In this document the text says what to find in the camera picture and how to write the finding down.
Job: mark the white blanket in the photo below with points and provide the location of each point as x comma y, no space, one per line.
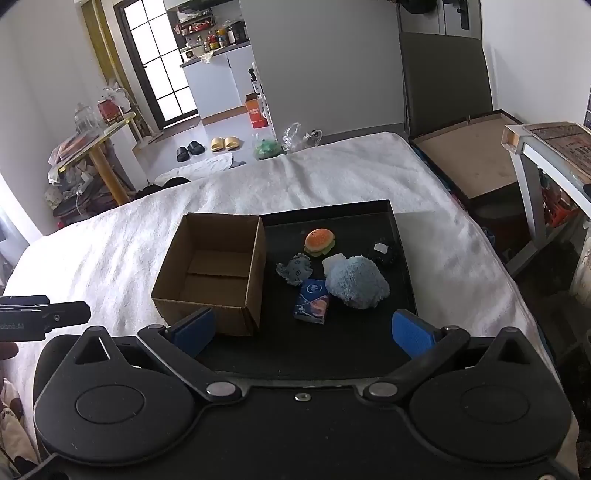
323,180

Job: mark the brown cardboard box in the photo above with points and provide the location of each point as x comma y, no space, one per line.
210,267

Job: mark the dark framed glass door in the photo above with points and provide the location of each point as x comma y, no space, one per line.
157,60

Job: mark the black fuzzy item white tag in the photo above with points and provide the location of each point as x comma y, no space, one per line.
382,253

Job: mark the glass jar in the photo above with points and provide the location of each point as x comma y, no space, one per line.
86,119

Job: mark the clear plastic bag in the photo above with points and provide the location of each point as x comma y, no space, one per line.
298,136

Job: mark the white kitchen cabinet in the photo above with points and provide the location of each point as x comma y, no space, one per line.
217,83

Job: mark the dark grey storage lid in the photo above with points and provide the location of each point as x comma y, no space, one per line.
443,83

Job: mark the black tray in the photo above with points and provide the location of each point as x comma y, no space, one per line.
369,332

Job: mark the blue denim scrunchie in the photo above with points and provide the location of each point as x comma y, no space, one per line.
295,270

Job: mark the black spray bottle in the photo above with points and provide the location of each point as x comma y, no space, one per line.
252,81

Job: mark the yellow round side table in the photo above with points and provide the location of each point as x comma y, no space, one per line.
99,152

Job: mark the orange plastic item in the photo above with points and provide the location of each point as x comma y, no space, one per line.
558,207

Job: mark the blue fluffy plush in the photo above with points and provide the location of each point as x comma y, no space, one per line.
358,284

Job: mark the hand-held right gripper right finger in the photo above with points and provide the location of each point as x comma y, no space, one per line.
413,334

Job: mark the white soft block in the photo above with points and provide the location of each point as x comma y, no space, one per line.
332,263

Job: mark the orange carton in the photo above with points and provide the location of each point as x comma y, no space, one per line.
255,113

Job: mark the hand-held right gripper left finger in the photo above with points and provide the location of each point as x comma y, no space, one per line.
196,327

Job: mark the white stand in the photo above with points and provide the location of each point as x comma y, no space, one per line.
143,134

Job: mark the white floor towel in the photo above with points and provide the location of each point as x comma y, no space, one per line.
203,167

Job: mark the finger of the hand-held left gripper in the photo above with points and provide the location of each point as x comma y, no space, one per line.
69,314
25,300

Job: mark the white desk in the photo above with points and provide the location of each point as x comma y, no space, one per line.
554,147

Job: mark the burger toy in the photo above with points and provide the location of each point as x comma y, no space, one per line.
319,242

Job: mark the patterned cloth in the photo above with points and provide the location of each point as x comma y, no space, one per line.
11,415

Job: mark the green plastic bag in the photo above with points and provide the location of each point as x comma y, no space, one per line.
267,148

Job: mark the black slipper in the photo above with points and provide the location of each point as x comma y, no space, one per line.
195,147
183,153

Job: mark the white rag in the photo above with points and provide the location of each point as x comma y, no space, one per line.
207,56

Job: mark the large flat cardboard box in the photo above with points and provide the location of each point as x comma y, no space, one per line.
471,157

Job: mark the blue tissue pack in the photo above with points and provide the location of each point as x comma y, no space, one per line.
311,302

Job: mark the red box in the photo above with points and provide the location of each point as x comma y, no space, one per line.
108,110

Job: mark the dark cloth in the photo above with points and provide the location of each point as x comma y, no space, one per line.
164,185

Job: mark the person's left hand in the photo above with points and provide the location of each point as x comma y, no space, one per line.
7,351

